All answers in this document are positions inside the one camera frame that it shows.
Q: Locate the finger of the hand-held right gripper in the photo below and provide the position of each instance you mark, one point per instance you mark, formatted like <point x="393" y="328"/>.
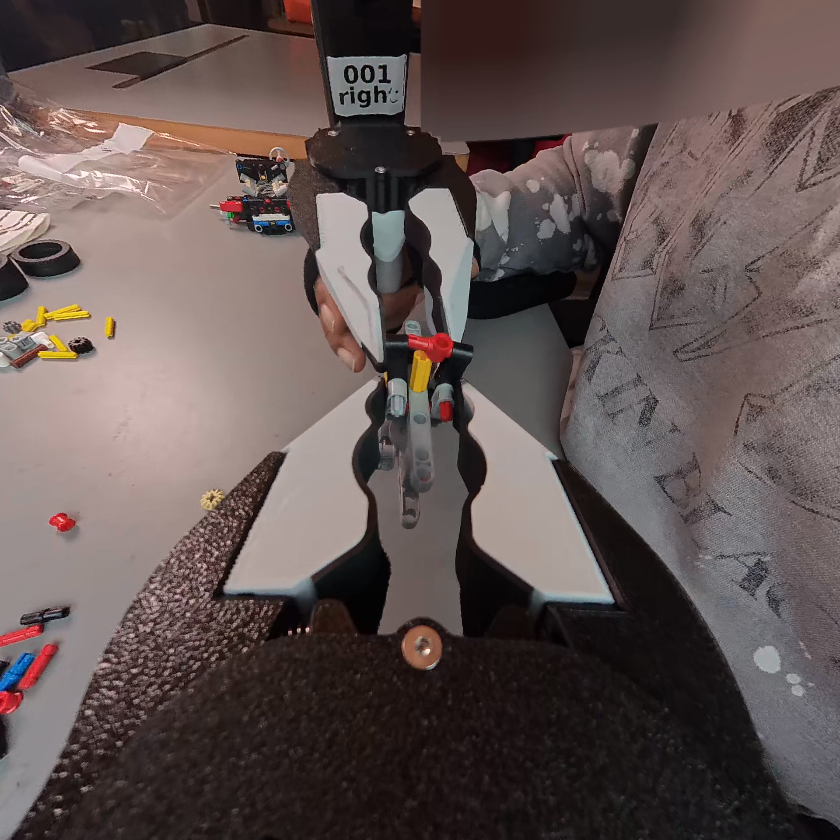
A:
<point x="341" y="256"/>
<point x="449" y="256"/>

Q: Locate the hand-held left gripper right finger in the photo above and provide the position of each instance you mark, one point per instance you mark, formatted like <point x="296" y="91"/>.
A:
<point x="525" y="518"/>

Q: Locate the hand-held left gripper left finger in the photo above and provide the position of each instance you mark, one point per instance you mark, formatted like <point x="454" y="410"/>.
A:
<point x="308" y="518"/>

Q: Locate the grey toy brick assembly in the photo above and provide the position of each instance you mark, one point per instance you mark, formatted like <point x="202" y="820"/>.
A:
<point x="420" y="420"/>

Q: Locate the person's right forearm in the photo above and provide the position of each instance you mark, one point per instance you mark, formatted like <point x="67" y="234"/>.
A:
<point x="538" y="216"/>

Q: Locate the grey desk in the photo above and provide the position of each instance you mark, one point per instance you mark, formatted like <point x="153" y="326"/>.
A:
<point x="197" y="361"/>

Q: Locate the person's right hand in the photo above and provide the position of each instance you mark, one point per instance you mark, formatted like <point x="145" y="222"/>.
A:
<point x="338" y="334"/>

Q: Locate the orange crate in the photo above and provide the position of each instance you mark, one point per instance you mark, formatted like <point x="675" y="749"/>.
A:
<point x="298" y="10"/>

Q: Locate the tan toy gear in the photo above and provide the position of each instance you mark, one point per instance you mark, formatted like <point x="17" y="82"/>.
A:
<point x="212" y="499"/>

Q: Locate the black toy brick car chassis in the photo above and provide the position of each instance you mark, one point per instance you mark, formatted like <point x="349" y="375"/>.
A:
<point x="262" y="197"/>

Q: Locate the grey table with dark cutout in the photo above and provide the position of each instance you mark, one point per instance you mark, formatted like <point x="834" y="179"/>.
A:
<point x="229" y="88"/>

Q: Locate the person's grey printed sweatshirt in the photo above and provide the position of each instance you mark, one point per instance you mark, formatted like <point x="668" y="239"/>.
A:
<point x="709" y="426"/>

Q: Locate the clear plastic bag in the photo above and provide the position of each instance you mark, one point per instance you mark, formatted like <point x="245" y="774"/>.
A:
<point x="131" y="170"/>

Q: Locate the white paper sheet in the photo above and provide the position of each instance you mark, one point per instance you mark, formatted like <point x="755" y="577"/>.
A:
<point x="130" y="139"/>

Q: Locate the red toy brick connector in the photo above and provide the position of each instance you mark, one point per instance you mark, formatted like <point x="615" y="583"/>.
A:
<point x="62" y="522"/>

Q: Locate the black toy gear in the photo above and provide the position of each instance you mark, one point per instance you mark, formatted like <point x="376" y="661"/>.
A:
<point x="80" y="345"/>

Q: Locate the group of yellow toy pins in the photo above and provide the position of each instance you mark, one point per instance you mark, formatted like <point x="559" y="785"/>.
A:
<point x="58" y="354"/>

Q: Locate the pile of black red blue pins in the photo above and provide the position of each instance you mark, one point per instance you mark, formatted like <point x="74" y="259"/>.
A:
<point x="36" y="663"/>

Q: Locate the white instruction booklet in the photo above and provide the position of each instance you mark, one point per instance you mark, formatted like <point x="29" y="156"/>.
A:
<point x="19" y="229"/>

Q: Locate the grey and brown toy brick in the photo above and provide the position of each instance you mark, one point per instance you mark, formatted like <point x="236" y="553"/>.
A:
<point x="23" y="348"/>

